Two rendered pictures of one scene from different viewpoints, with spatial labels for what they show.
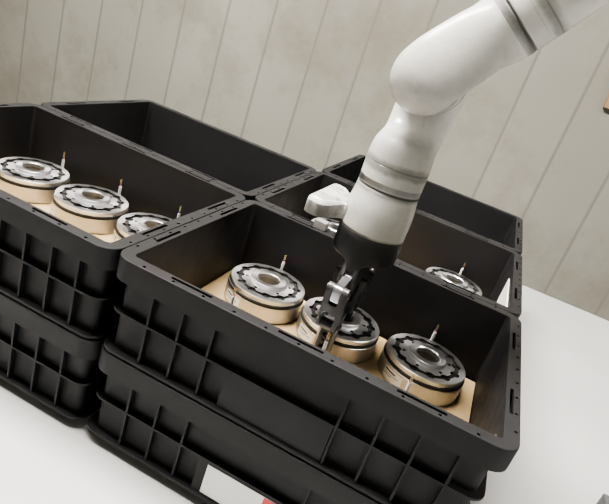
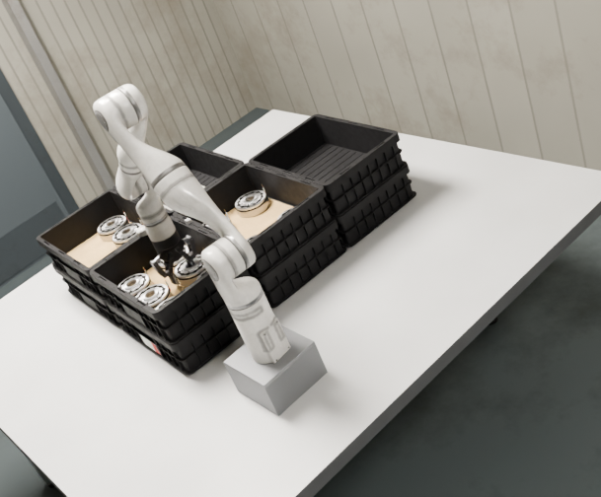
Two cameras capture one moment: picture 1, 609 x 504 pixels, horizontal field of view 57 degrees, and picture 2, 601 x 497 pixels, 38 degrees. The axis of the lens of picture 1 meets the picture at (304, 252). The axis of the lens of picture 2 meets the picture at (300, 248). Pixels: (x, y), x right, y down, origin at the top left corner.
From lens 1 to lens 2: 2.14 m
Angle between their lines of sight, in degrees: 43
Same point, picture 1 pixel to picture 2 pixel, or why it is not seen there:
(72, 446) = (118, 335)
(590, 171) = not seen: outside the picture
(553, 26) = (130, 169)
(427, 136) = (150, 198)
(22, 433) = (106, 333)
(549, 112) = not seen: outside the picture
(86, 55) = (276, 12)
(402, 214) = (155, 230)
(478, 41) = (121, 177)
